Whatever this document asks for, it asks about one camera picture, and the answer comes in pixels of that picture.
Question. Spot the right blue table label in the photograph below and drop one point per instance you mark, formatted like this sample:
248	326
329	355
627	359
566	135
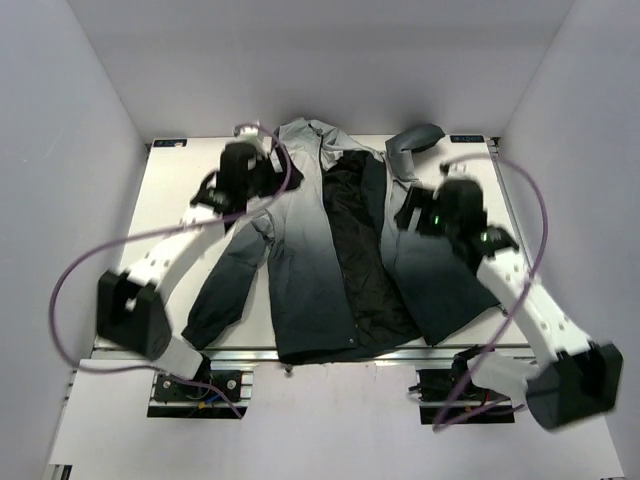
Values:
466	138

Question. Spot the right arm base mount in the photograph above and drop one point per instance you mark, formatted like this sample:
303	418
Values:
433	387

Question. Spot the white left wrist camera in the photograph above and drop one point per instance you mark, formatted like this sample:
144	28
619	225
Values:
253	134

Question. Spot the aluminium right table rail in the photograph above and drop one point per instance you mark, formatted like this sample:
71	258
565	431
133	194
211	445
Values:
508	179

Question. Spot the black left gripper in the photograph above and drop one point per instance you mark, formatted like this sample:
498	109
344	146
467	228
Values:
265	163

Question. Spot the grey gradient zip jacket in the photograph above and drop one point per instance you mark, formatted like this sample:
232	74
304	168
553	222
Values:
344	282

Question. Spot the blue table label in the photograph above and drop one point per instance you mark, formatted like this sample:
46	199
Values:
169	143
466	138

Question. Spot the aluminium front table rail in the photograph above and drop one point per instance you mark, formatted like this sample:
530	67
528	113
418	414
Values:
402	354

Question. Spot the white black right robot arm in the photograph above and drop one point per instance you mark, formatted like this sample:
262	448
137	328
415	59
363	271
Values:
573	378

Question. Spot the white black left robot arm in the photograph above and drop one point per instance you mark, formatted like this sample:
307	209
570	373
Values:
131	304

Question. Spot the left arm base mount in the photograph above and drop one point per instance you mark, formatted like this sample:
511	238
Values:
172	400

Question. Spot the left blue table label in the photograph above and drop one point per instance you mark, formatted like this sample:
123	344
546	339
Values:
169	143

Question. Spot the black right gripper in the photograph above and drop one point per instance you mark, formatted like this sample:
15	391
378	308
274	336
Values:
417	201

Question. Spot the aluminium table rail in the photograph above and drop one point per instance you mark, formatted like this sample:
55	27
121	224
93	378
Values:
508	179
402	354

